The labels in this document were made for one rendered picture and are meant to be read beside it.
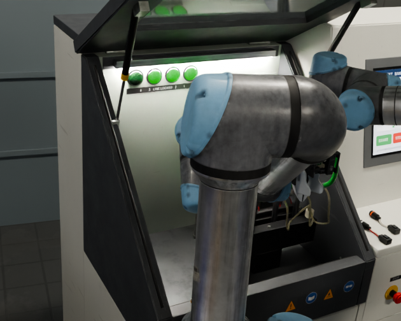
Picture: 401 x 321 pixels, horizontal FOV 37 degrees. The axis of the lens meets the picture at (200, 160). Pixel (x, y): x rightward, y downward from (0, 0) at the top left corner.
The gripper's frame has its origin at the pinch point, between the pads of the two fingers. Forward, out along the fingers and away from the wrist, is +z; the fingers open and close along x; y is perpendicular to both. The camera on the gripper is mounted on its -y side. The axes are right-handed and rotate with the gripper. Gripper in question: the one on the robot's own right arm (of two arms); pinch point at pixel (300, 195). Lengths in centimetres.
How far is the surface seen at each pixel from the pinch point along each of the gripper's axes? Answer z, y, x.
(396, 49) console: -22, -37, 61
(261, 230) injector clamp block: 26.5, -24.9, 8.5
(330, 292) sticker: 36.9, -2.8, 19.1
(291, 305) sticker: 37.2, -2.8, 5.5
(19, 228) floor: 125, -209, -27
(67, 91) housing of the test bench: -5, -75, -35
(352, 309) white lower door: 47, -3, 30
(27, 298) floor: 125, -144, -37
